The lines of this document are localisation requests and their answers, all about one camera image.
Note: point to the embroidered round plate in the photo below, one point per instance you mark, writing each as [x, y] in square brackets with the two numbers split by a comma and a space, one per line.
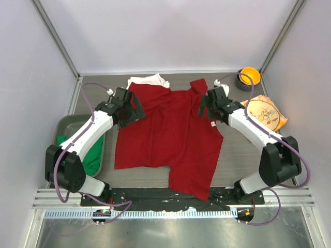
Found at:
[265, 113]

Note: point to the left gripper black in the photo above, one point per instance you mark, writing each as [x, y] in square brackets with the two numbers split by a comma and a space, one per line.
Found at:
[136, 113]

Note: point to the red t-shirt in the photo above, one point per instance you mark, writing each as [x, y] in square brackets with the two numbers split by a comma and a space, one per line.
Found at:
[172, 134]

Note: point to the orange checkered cloth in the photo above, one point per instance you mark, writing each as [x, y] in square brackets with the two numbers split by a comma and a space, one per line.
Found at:
[283, 120]

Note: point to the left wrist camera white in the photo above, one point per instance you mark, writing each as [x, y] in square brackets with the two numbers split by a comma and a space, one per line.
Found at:
[110, 92]

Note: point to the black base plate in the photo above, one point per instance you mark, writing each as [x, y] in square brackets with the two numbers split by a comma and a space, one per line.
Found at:
[164, 199]

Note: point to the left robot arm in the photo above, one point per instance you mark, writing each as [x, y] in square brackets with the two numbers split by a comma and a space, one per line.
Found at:
[64, 163]

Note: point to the folded white t-shirt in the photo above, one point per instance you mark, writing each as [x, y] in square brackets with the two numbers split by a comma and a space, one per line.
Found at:
[155, 79]

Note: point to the orange bowl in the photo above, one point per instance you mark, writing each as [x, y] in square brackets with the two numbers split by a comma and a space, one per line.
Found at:
[249, 76]

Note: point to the green t-shirt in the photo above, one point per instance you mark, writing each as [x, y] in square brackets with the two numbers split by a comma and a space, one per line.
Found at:
[93, 159]

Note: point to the white slotted cable duct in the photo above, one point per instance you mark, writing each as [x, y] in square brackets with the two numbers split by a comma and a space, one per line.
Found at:
[191, 213]

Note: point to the aluminium rail frame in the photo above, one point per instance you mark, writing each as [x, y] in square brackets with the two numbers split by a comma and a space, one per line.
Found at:
[48, 199]

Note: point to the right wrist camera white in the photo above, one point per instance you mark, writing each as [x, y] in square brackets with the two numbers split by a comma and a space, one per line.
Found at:
[226, 88]

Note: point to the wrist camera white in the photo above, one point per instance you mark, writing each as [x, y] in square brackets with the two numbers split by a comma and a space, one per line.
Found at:
[110, 92]
[226, 88]

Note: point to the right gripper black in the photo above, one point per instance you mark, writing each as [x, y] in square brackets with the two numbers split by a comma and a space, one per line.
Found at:
[205, 102]

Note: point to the grey plastic tray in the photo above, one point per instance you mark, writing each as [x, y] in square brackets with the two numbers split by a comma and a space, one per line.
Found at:
[68, 126]

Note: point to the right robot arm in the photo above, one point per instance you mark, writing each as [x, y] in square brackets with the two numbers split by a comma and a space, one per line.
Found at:
[279, 160]

